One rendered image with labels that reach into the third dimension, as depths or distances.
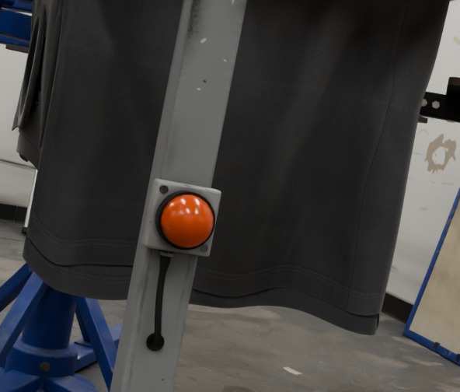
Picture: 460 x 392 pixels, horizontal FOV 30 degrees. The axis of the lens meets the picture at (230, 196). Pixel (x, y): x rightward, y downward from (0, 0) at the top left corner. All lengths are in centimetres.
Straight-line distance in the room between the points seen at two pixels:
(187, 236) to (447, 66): 409
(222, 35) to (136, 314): 21
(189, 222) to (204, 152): 7
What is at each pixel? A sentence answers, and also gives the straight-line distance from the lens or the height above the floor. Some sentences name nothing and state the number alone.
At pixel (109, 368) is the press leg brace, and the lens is 211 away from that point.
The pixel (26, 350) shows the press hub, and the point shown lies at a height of 11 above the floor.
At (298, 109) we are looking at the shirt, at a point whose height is 76.
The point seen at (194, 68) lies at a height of 76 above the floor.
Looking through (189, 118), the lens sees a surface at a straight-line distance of 63.
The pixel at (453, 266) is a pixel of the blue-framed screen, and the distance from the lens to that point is 405.
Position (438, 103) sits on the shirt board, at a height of 91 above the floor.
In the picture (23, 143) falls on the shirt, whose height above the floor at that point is 67.
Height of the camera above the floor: 71
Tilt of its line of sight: 3 degrees down
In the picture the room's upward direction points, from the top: 11 degrees clockwise
